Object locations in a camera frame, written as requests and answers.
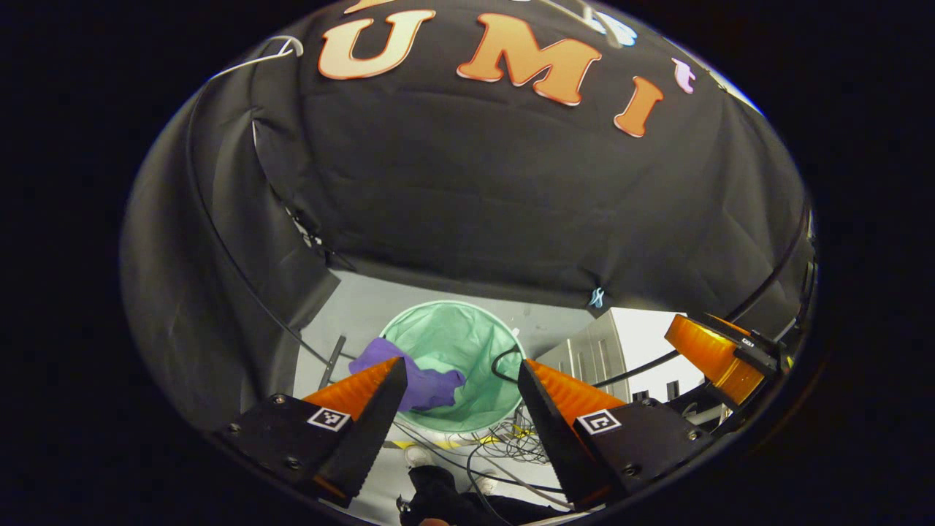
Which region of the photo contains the white clothes hanger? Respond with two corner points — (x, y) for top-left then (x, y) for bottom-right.
(210, 34), (305, 83)

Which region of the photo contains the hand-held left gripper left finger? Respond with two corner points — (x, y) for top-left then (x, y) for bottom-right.
(219, 357), (408, 508)

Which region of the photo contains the purple jacket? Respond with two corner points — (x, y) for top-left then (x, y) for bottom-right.
(349, 336), (467, 412)

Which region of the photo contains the green laundry hamper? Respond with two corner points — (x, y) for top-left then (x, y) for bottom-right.
(380, 300), (528, 433)

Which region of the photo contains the person's dark clothing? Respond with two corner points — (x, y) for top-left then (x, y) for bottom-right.
(398, 465), (574, 526)

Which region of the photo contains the black backdrop cloth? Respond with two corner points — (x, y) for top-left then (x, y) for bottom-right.
(121, 0), (815, 432)

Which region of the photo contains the tangle of floor cables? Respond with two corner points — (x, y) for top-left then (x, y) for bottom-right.
(394, 409), (574, 512)

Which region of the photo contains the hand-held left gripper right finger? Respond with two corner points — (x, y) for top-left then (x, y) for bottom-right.
(517, 358), (714, 511)

